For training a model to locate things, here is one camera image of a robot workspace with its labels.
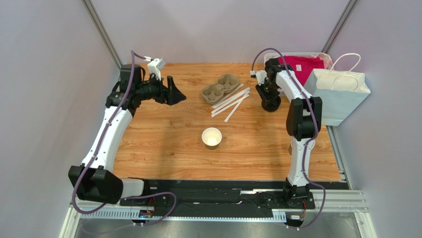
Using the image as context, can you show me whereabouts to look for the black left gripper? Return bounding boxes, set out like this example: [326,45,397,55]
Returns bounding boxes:
[136,73,187,106]

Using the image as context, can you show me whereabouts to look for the stack of black lids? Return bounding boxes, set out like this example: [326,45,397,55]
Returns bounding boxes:
[261,98,281,112]

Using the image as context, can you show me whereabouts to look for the single paper cup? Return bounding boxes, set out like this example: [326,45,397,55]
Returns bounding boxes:
[201,127,222,150]

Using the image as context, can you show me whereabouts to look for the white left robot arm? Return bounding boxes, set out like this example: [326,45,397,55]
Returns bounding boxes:
[68,64,186,204]

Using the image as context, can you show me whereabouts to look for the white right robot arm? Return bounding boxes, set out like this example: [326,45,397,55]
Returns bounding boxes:
[256,58,322,208]

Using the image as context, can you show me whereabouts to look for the white wrapped straw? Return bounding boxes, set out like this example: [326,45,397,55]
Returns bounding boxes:
[211,93,249,117]
[212,87,250,110]
[212,84,244,109]
[224,93,249,122]

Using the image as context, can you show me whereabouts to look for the white plastic basket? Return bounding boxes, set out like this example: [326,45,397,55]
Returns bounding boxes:
[263,52,333,98]

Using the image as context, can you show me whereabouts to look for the cardboard cup carrier tray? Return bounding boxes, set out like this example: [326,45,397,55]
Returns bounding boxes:
[201,74,239,105]

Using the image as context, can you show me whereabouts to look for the pink folded cloth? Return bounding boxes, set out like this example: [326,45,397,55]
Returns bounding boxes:
[278,56,325,86]

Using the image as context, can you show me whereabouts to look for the light blue paper bag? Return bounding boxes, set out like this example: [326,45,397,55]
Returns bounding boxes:
[304,53,371,126]

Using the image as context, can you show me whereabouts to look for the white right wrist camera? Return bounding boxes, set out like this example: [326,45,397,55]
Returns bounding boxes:
[250,70,267,85]

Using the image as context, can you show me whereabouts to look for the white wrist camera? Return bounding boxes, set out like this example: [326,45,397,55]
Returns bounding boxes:
[144,57,166,81]
[250,70,267,85]

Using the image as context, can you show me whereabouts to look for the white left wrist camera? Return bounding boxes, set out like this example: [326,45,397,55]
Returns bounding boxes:
[144,57,166,81]

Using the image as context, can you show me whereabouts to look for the right aluminium corner post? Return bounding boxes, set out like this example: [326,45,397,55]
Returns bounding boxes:
[322,0,360,54]

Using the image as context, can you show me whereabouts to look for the aluminium corner post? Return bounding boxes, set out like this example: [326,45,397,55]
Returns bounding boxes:
[81,0,122,69]
[322,0,360,54]

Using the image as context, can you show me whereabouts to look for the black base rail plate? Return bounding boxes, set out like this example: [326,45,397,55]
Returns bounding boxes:
[111,178,351,219]

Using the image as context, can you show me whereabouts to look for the left aluminium corner post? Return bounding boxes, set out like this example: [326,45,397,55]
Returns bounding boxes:
[81,0,122,69]

